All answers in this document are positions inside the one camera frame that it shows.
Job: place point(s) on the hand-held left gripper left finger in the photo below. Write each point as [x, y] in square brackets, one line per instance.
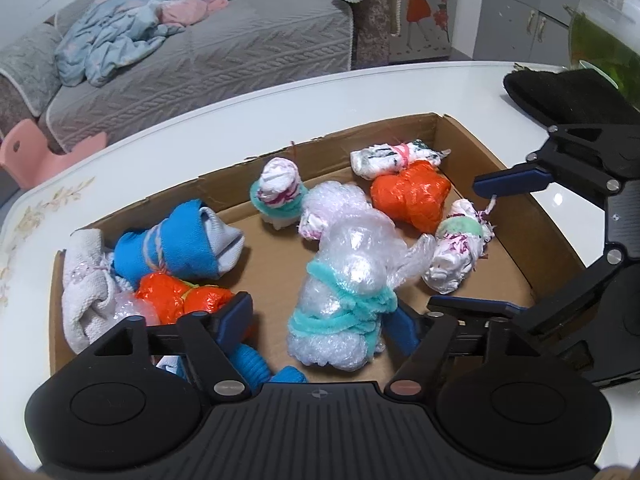
[237, 317]

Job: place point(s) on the light blue blanket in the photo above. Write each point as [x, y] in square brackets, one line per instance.
[110, 35]

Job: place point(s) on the shallow cardboard box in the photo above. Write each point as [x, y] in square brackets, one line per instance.
[265, 270]

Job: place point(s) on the bubble wrap bundle teal yarn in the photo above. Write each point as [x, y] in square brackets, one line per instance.
[345, 280]

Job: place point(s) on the small bubble wrap bundle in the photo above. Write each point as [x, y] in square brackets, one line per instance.
[127, 305]

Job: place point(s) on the orange plastic bundle green tie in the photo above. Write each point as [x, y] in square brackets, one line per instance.
[175, 295]

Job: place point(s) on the grey sofa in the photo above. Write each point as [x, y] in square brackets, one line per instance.
[225, 50]

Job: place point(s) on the floral decorated panel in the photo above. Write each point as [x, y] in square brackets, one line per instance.
[425, 10]

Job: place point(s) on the pink plastic stool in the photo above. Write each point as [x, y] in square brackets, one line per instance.
[25, 155]

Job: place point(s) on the grey cabinet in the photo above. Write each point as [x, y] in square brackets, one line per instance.
[520, 20]

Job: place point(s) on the glass fish tank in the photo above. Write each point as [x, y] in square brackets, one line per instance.
[605, 45]

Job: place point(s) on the teal-capped white plastic bundle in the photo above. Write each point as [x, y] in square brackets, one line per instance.
[277, 190]

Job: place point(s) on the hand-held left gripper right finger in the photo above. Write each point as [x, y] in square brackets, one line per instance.
[405, 332]

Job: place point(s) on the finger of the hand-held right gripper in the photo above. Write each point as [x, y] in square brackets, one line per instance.
[505, 181]
[475, 307]

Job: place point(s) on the bubble wrap bundle purple tie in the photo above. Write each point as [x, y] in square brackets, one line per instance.
[330, 210]

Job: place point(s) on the blue striped sock bundle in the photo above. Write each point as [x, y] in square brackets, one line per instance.
[175, 245]

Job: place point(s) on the white fluffy cloth bundle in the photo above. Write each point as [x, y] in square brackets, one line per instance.
[85, 285]

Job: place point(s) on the pink cloth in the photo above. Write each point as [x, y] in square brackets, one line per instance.
[187, 7]

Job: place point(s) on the white bundle pink tie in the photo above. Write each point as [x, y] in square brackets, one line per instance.
[385, 157]

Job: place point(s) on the white patterned sock bundle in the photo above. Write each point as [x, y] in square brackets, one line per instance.
[457, 250]

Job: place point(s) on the black cloth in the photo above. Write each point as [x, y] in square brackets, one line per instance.
[560, 92]

